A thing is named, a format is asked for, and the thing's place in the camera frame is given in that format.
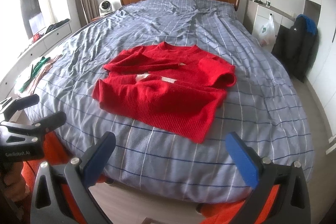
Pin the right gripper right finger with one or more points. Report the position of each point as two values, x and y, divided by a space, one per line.
291 204

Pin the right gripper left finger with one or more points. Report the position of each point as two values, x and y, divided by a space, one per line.
49 205

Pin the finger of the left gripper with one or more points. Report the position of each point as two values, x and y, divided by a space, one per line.
40 127
10 106

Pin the red knit sweater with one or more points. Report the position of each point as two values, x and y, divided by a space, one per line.
173 88

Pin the dark clothes on cabinet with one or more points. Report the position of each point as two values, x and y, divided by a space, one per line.
56 25

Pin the person's left hand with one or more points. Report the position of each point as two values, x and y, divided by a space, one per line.
16 188

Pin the green garment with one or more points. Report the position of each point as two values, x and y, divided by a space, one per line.
34 72

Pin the orange trousers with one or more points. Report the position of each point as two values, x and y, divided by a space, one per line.
55 153

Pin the white window cabinet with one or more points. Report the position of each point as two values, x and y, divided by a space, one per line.
40 48

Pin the small red item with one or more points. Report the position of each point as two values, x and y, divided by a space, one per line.
36 37

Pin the grey checked bed cover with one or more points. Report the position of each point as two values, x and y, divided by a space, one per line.
263 107

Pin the white round fan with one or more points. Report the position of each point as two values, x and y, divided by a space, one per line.
105 7

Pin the black and blue jacket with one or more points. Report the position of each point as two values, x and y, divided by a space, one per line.
294 46

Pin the white plastic bag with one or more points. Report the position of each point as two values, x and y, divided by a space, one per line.
267 35

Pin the white bedside cabinet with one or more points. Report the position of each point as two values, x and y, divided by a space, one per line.
258 15

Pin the green bottle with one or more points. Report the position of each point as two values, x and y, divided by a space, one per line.
268 1

